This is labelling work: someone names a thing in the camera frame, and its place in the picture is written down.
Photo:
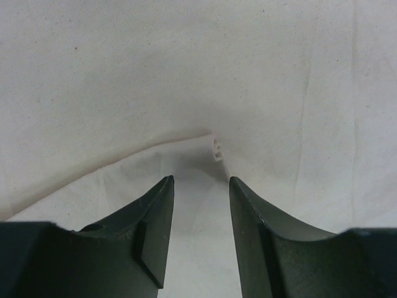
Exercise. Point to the beige surgical drape cloth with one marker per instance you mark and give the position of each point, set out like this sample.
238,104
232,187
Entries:
101,99

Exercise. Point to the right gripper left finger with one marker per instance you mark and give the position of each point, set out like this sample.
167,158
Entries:
121,255

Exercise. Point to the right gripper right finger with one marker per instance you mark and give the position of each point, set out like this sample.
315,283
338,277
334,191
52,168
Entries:
281,256

